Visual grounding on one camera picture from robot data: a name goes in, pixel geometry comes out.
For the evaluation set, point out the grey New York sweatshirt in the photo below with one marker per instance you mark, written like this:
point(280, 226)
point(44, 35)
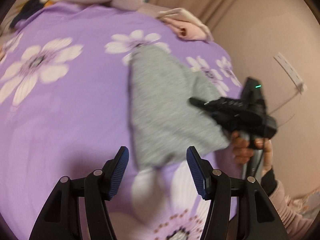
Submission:
point(164, 123)

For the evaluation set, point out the person's right hand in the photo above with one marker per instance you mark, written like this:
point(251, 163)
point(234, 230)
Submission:
point(242, 153)

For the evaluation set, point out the dark navy clothing item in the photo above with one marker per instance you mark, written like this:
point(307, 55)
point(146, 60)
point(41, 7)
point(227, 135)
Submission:
point(28, 9)

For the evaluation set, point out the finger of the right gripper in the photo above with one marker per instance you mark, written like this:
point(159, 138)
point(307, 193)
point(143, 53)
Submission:
point(220, 105)

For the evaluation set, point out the purple floral bed sheet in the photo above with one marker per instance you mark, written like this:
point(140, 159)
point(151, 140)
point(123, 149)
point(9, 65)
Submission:
point(65, 112)

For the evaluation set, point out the white wall power strip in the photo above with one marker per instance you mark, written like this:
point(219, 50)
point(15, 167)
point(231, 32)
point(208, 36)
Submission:
point(291, 72)

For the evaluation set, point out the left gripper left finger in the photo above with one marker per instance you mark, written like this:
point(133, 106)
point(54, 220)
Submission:
point(60, 215)

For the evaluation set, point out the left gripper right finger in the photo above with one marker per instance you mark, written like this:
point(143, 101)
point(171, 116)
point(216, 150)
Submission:
point(257, 217)

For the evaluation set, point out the pink sleeved right forearm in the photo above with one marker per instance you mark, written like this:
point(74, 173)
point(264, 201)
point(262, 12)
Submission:
point(295, 224)

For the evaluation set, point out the folded pink cream garment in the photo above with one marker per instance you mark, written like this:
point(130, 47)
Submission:
point(185, 25)

